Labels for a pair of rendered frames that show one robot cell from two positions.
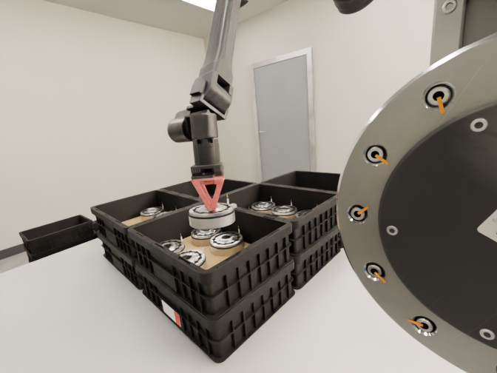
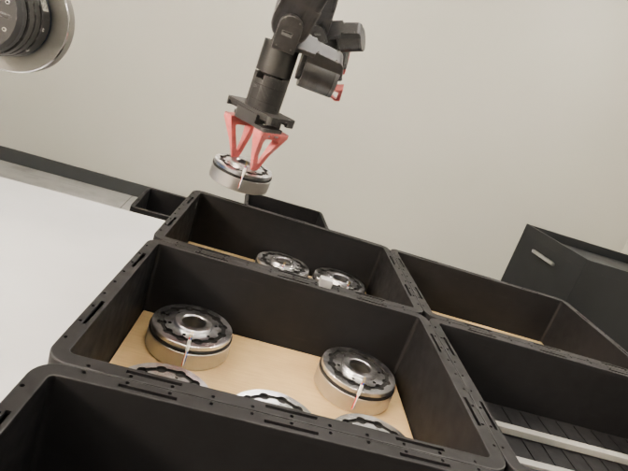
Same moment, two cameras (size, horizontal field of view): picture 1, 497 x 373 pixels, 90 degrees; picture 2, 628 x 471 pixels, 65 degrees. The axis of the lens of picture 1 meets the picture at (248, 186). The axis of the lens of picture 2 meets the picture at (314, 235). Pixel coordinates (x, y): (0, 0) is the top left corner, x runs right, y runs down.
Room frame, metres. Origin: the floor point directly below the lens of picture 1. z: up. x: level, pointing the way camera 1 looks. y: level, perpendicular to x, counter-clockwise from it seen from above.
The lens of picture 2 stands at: (1.16, -0.48, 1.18)
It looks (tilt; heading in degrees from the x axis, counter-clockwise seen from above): 16 degrees down; 127
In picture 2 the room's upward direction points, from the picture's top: 19 degrees clockwise
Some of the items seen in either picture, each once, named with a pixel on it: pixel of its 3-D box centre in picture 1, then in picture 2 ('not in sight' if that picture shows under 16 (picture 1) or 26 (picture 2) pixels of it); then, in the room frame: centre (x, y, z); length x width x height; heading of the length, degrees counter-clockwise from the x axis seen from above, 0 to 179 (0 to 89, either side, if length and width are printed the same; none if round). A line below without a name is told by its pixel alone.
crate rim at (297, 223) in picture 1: (272, 200); (290, 338); (0.87, -0.08, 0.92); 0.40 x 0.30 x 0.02; 45
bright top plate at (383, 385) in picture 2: not in sight; (358, 370); (0.90, 0.05, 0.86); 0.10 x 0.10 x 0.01
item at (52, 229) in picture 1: (65, 253); not in sight; (1.76, 1.45, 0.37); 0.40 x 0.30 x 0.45; 139
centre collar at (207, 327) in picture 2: not in sight; (193, 322); (0.74, -0.11, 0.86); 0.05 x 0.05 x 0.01
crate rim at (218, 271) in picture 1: (205, 229); (292, 249); (0.66, 0.13, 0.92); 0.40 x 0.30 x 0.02; 45
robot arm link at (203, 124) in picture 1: (202, 127); (281, 60); (0.56, 0.09, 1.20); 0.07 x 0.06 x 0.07; 50
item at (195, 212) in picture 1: (211, 209); (243, 166); (0.54, 0.09, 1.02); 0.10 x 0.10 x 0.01
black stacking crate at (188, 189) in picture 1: (208, 198); (587, 457); (1.16, 0.20, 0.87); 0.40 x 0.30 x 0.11; 45
